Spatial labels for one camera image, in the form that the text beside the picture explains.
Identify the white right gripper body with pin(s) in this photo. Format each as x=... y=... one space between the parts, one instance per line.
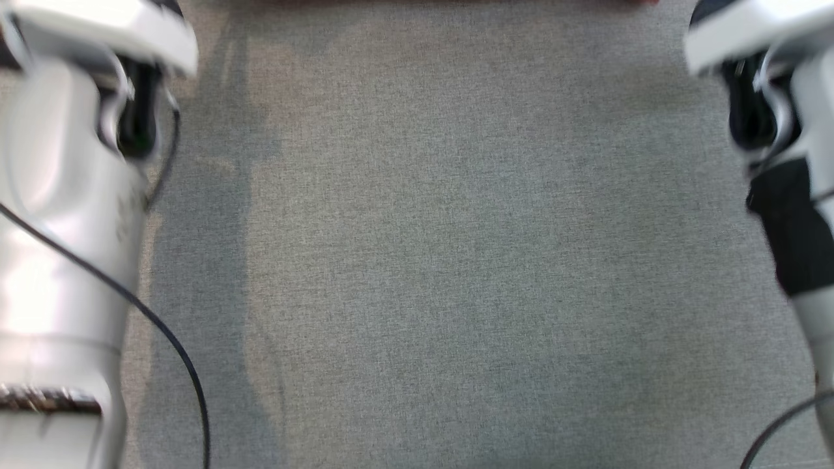
x=762 y=26

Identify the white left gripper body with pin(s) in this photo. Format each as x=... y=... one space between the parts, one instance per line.
x=111 y=29

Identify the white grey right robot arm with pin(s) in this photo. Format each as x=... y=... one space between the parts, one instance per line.
x=795 y=228

